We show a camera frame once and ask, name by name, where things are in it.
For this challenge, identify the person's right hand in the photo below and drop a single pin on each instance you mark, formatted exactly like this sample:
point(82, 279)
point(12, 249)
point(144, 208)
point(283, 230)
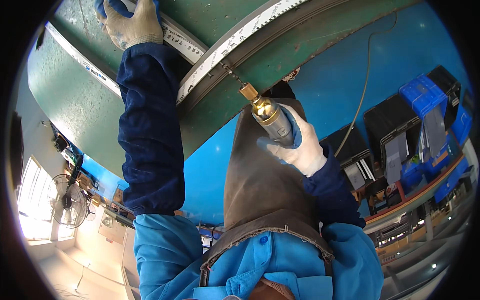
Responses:
point(305, 150)

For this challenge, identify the person's left hand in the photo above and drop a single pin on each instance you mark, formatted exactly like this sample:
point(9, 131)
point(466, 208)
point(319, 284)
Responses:
point(135, 26)

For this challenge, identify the person's left fingers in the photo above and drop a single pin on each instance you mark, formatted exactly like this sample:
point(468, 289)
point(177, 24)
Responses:
point(112, 6)

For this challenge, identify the short grey profile white tape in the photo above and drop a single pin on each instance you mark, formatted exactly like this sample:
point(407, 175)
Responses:
point(183, 41)

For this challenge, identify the silver brass pneumatic drill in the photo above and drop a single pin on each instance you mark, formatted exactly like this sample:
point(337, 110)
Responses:
point(272, 116)

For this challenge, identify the thin grey profile white tape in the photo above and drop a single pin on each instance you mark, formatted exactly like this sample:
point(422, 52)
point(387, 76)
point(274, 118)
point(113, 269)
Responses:
point(84, 63)

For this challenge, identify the long grey profile white tape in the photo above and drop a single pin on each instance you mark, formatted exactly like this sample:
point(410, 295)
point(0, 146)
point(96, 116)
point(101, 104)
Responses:
point(240, 39)

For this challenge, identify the cluttered workshop shelf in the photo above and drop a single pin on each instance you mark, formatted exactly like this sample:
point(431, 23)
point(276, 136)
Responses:
point(90, 183)

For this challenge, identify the bright window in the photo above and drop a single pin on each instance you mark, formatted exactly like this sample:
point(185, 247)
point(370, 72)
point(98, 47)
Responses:
point(35, 202)

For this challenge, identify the person's body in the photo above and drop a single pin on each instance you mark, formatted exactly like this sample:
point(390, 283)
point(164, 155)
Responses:
point(270, 225)

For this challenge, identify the shelf with blue black crates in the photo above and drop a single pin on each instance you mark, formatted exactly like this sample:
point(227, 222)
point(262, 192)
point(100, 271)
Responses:
point(416, 131)

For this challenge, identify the grey metal storage rack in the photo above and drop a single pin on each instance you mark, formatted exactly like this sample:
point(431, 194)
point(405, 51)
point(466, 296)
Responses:
point(408, 228)

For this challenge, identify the black wall fan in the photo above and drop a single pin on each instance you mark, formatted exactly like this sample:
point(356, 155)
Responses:
point(67, 202)

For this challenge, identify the white wall board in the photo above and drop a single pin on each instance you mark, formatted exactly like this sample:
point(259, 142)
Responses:
point(111, 228)

